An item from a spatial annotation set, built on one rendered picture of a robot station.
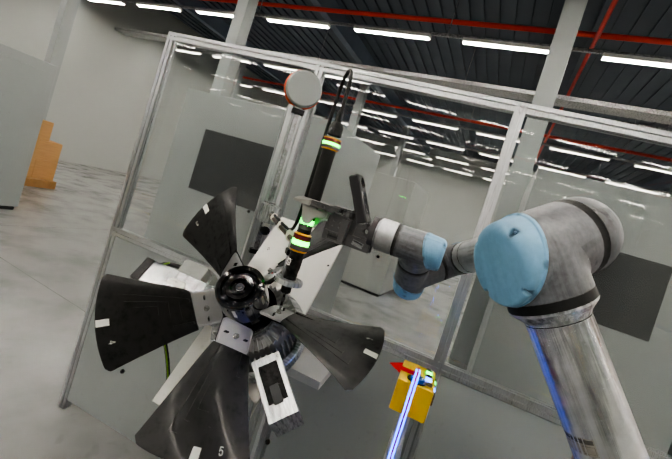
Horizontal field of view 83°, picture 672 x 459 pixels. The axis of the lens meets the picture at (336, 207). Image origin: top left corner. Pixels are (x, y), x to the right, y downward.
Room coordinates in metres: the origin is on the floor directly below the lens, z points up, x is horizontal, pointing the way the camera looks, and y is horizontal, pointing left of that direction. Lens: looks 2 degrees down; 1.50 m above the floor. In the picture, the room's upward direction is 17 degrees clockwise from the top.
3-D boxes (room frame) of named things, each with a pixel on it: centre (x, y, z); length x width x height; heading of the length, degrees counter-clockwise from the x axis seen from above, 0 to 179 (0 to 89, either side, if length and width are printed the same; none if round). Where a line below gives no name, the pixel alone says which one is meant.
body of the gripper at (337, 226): (0.88, -0.05, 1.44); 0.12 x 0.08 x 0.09; 73
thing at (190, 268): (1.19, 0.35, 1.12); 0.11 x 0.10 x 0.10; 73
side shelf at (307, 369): (1.48, 0.01, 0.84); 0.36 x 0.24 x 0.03; 73
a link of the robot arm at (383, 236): (0.86, -0.13, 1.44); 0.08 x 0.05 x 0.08; 163
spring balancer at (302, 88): (1.60, 0.28, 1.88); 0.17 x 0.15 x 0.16; 73
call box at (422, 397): (1.09, -0.37, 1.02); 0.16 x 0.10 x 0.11; 163
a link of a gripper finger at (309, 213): (0.89, 0.06, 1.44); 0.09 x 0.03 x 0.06; 83
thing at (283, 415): (0.93, 0.00, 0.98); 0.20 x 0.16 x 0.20; 163
